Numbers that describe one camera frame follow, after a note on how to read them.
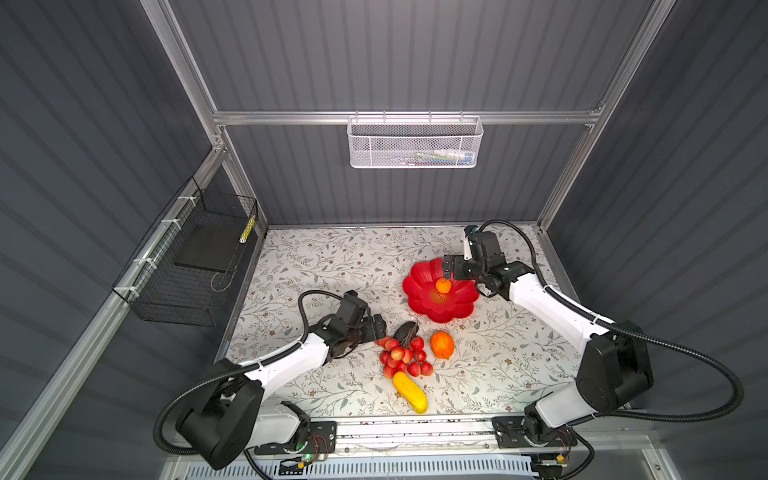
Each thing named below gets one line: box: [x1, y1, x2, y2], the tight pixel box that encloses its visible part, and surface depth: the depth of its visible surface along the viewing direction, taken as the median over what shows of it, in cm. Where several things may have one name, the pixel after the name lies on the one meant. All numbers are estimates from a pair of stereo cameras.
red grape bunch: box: [374, 336, 433, 379], surface depth 84 cm
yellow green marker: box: [239, 215, 256, 244], surface depth 83 cm
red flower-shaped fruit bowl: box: [403, 258, 480, 323], surface depth 101 cm
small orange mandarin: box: [435, 278, 452, 294], surface depth 101 cm
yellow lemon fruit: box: [392, 372, 428, 414], surface depth 80 cm
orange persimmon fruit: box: [430, 331, 455, 360], surface depth 86 cm
